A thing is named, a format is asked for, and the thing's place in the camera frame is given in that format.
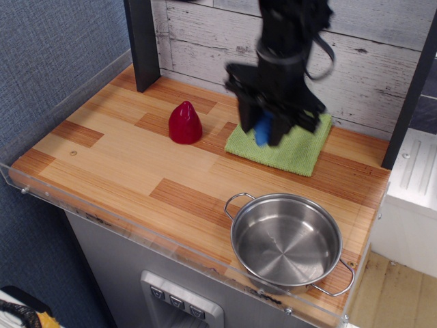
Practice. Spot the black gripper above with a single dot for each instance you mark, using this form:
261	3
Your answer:
276	85

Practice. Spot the blue handled metal spoon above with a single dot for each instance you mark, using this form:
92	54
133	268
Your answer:
262	129

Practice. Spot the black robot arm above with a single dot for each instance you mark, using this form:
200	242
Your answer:
292	27

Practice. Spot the green folded cloth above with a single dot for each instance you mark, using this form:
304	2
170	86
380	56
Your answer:
297	152

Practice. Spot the red strawberry shaped toy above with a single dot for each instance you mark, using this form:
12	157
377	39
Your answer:
184	124

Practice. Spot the stainless steel pot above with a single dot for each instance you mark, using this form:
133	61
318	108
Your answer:
287	243

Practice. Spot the clear acrylic table guard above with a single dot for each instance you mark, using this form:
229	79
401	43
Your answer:
113	159

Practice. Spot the white ribbed side unit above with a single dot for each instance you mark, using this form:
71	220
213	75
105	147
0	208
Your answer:
405	227

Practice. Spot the grey cabinet with dispenser panel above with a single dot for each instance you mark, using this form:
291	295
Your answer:
144	285

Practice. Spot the yellow black object corner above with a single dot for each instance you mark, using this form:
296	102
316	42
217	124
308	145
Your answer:
20	309

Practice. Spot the dark left vertical post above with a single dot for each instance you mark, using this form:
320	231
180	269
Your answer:
142	39

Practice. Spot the dark vertical post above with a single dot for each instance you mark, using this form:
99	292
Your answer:
412	97
142	39

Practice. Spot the dark right vertical post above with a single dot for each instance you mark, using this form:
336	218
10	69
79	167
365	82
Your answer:
412	97

